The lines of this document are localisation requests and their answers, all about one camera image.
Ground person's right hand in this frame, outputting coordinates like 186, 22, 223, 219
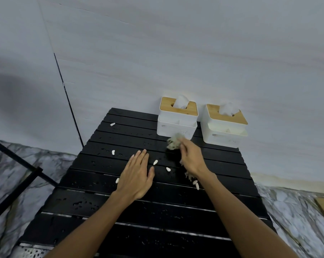
177, 137, 216, 181

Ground person's left hand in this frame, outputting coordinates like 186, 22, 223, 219
111, 149, 155, 201

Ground grey-green cleaning rag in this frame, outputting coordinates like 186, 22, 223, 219
166, 133, 199, 186

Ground white tissue box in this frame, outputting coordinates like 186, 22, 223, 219
201, 104, 249, 149
156, 96, 199, 140

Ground person's left forearm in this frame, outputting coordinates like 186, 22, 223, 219
43, 191, 137, 258

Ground person's right forearm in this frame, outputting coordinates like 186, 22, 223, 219
198, 171, 299, 258

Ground white tissue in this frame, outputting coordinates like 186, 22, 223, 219
218, 102, 240, 116
173, 94, 190, 109

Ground scattered white paper scraps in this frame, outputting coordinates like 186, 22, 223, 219
110, 122, 200, 191

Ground black slatted table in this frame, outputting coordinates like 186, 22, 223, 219
16, 107, 277, 258

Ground round black glass-top table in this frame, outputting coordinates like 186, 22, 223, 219
0, 136, 59, 226

